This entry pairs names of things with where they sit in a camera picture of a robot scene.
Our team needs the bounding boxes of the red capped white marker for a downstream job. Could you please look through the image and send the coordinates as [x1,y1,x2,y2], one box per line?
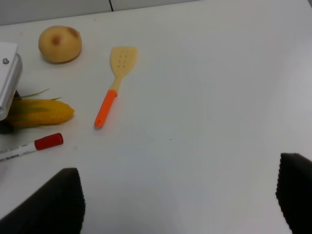
[0,133,64,162]

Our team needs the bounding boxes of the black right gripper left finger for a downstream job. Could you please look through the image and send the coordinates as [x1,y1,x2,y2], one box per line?
[0,168,86,234]

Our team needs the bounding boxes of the yellow corn cob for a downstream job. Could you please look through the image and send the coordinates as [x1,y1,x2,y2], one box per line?
[5,93,75,129]

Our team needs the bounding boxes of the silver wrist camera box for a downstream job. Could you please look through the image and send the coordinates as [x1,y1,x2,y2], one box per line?
[0,41,23,121]

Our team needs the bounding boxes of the yellow spatula orange handle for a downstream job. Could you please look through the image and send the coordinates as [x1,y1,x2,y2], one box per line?
[94,46,138,129]

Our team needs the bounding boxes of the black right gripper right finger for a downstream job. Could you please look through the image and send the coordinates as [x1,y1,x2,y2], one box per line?
[275,153,312,234]

